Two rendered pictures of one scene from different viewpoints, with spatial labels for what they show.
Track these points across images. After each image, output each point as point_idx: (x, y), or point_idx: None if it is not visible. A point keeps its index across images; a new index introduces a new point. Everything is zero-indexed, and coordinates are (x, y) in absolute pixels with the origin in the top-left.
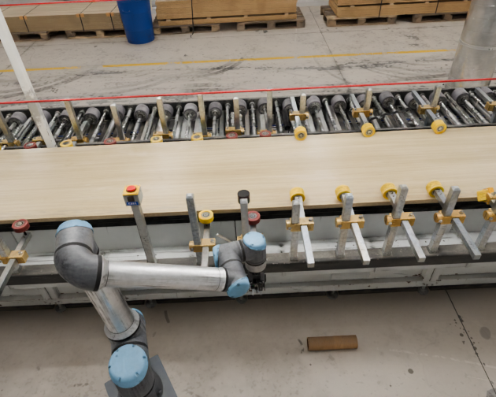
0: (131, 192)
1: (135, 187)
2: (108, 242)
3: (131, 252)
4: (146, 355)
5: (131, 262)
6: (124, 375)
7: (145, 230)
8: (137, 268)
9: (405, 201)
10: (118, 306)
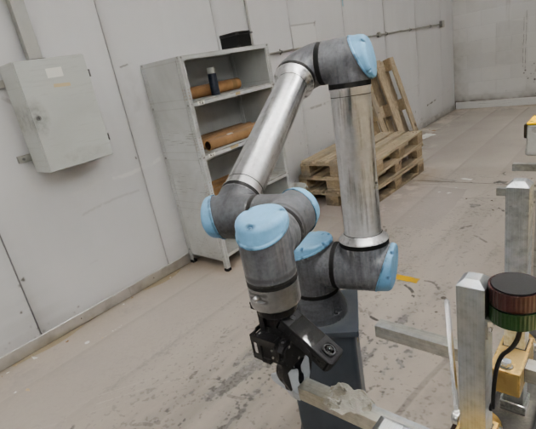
0: None
1: None
2: None
3: None
4: (306, 255)
5: (285, 88)
6: None
7: (534, 231)
8: (274, 93)
9: None
10: (341, 186)
